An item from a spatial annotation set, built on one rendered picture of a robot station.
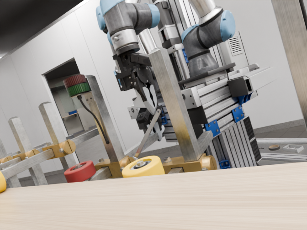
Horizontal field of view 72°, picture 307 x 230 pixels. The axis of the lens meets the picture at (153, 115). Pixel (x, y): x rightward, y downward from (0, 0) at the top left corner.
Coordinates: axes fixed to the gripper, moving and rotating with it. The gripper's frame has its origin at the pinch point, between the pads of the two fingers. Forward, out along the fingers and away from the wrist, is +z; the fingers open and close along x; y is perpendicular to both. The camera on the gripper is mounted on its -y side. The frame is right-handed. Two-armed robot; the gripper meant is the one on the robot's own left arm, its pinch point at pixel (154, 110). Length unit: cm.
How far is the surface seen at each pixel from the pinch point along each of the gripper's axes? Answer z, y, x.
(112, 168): 12.7, 14.9, 10.1
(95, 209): 8.0, -7.6, 36.0
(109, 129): 1.2, 12.3, 8.3
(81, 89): -12.2, 11.5, 13.8
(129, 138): 59, 215, -233
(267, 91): 41, -15, -259
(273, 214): 7.8, -30.5, 36.1
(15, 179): 14, 87, 7
